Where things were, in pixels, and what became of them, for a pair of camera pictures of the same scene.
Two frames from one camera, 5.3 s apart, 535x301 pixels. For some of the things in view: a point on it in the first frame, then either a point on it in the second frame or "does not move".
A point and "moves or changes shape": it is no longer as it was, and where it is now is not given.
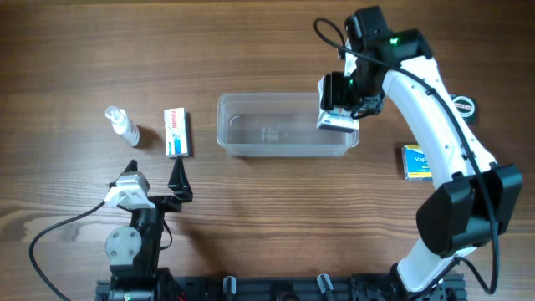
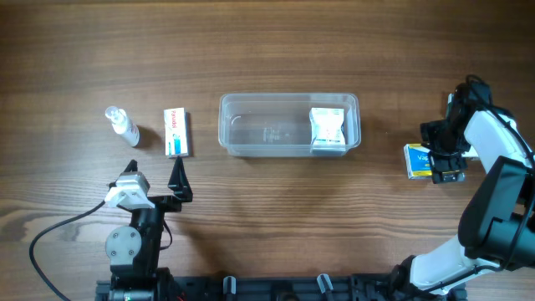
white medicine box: [339, 119] moves or changes shape
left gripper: [163, 201] does not move
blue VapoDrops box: [415, 164] does not move
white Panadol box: [176, 132] does not move
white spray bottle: [123, 125] does not move
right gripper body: [333, 92] → [447, 165]
